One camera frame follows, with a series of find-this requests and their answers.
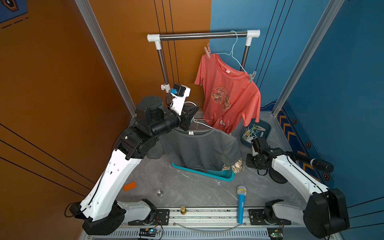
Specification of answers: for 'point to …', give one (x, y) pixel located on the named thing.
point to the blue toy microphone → (241, 191)
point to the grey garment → (207, 150)
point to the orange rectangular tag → (130, 186)
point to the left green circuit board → (148, 232)
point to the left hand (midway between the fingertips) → (196, 105)
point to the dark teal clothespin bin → (261, 129)
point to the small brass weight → (183, 210)
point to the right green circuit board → (275, 232)
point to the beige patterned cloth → (237, 166)
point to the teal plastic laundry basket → (227, 174)
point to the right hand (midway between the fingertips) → (248, 163)
